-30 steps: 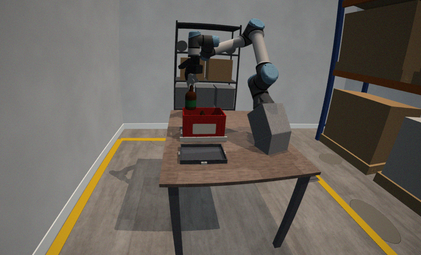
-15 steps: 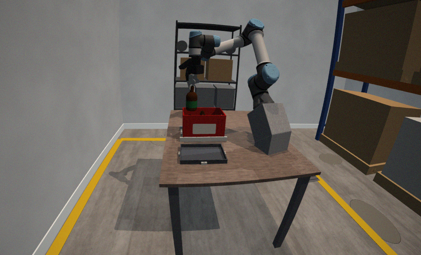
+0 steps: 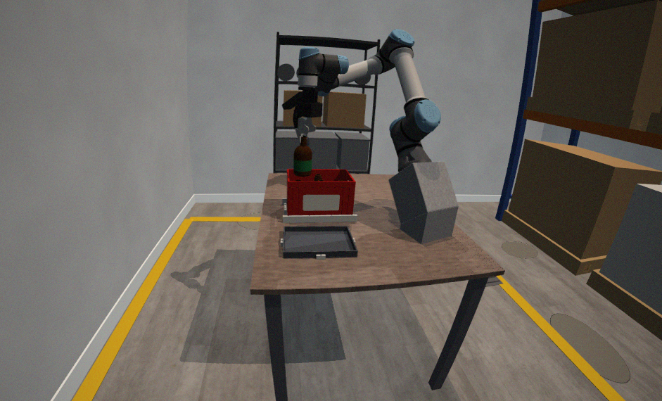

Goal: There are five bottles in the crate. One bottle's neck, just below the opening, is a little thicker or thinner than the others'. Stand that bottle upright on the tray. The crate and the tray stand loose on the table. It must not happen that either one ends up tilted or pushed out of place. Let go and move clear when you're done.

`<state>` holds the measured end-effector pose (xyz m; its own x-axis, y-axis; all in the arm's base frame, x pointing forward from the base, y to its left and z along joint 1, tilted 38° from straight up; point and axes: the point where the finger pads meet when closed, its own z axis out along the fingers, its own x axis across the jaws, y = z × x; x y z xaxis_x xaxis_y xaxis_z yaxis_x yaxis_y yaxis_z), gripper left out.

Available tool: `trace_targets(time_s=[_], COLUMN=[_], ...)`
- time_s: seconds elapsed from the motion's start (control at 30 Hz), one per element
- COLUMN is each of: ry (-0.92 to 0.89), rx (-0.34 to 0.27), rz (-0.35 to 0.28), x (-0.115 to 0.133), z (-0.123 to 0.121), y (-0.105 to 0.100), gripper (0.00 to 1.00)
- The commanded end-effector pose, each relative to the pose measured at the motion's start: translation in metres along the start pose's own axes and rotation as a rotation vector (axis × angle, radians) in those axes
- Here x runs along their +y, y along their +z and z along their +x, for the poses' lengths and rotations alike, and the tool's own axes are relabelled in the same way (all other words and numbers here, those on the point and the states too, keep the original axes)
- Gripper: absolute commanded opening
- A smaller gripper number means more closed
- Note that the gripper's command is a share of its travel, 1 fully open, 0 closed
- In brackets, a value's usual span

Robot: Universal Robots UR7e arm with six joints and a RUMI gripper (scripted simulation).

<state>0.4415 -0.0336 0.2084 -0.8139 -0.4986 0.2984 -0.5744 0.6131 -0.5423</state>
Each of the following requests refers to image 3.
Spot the red crate with dividers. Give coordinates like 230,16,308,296
287,169,355,215

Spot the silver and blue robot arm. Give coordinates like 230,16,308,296
298,29,441,172

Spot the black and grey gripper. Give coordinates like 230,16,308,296
293,87,323,143

